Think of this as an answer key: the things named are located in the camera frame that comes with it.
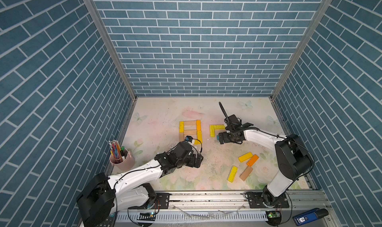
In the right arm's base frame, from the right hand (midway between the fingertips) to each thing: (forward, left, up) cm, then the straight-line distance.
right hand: (226, 138), depth 94 cm
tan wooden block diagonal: (+4, +24, -2) cm, 25 cm away
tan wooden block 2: (-19, -10, -3) cm, 22 cm away
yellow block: (+7, +30, -2) cm, 31 cm away
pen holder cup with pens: (-20, +59, +7) cm, 62 cm away
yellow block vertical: (+6, +9, -1) cm, 11 cm away
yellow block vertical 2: (+10, +4, -1) cm, 11 cm away
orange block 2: (-12, -15, -3) cm, 20 cm away
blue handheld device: (-37, -36, +1) cm, 52 cm away
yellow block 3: (-21, -3, -3) cm, 21 cm away
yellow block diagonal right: (-10, -11, -3) cm, 15 cm away
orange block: (+11, +19, -2) cm, 22 cm away
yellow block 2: (+2, +18, -3) cm, 18 cm away
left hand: (-17, +16, +5) cm, 24 cm away
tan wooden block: (+12, +25, -3) cm, 28 cm away
